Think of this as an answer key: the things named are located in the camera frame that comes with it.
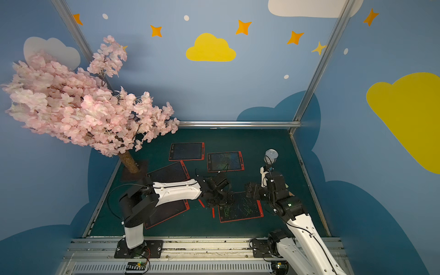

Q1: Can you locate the red tablet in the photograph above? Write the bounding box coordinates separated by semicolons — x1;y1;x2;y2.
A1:
144;200;190;229
218;199;264;223
168;142;205;161
147;161;190;183
207;151;245;173

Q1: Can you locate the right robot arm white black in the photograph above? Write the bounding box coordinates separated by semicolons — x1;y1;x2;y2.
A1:
246;167;345;275

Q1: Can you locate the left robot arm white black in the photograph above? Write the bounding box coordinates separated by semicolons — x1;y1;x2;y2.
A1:
119;172;234;250

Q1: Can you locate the silver tin can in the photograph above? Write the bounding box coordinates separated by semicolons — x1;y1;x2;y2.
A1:
264;149;278;165

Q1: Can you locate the right circuit board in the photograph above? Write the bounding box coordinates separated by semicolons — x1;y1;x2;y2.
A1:
270;261;289;275

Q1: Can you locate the circuit board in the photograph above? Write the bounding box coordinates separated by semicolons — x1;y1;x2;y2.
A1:
124;262;149;275
270;261;289;275

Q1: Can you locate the left circuit board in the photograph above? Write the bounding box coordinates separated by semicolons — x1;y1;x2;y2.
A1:
124;262;149;275

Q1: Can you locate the pink cherry blossom tree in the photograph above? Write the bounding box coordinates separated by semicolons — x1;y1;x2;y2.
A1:
2;36;179;173

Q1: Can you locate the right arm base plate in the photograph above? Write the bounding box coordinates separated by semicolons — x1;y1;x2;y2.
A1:
249;237;283;259

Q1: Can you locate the aluminium back rail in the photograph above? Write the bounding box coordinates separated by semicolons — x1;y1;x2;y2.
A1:
179;121;301;128

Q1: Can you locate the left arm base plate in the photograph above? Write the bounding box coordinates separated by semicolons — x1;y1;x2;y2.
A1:
114;238;163;259

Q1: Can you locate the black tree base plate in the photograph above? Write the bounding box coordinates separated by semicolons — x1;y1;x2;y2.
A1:
120;159;149;182

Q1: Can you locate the aluminium rail frame front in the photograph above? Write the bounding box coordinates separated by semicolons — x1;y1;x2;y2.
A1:
56;237;354;275

